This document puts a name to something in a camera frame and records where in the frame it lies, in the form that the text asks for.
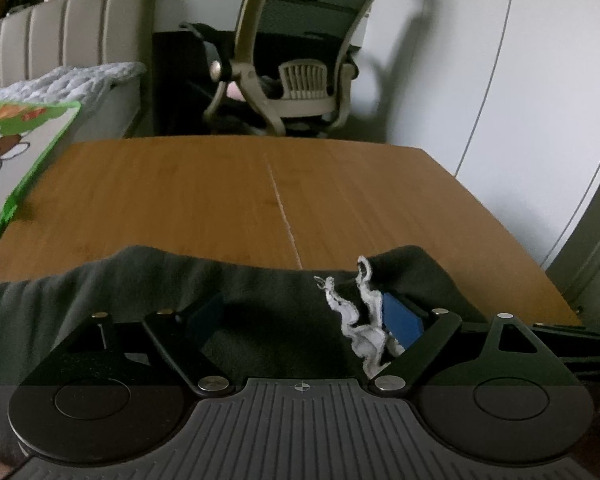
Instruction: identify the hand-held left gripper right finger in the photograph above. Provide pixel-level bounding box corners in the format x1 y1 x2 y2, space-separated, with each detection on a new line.
369 292 561 397

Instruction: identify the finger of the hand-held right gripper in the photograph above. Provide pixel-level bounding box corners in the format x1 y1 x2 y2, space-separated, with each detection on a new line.
532 322 600 342

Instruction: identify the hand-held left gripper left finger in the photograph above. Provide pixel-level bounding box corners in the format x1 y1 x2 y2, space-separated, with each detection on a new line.
45 294 233 396

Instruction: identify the dark grey garment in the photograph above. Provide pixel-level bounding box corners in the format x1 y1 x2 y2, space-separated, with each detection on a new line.
0 244 487 467

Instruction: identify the white wardrobe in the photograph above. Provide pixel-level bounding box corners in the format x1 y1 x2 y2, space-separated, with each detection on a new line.
365 0 600 311

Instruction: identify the beige office chair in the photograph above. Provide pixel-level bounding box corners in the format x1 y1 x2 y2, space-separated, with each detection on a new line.
179 0 384 139

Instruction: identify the printed blanket with green border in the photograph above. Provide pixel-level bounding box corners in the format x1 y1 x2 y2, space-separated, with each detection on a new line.
0 99 83 272

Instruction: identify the white knitted blanket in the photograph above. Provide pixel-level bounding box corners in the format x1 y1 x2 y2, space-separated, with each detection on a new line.
0 61 148 107

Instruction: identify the beige padded headboard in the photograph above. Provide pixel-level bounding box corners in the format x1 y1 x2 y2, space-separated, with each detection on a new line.
0 0 156 97

